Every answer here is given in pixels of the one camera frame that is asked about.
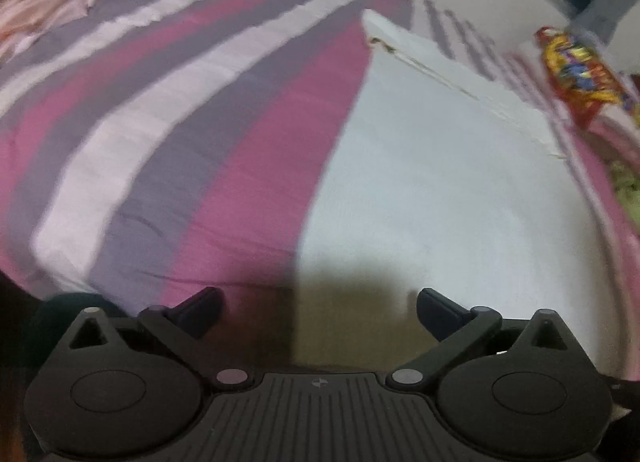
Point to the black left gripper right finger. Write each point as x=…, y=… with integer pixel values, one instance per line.
x=460, y=334

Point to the colourful red yellow bag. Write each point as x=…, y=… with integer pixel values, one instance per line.
x=581, y=78

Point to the green folded cloth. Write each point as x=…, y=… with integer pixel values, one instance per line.
x=626, y=188

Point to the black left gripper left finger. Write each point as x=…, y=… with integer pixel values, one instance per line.
x=181, y=330

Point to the striped pink purple bedspread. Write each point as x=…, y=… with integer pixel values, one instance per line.
x=157, y=147

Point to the pink striped pillow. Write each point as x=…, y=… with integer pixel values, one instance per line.
x=612, y=125

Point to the white knit sweater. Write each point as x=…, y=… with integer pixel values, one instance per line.
x=443, y=179

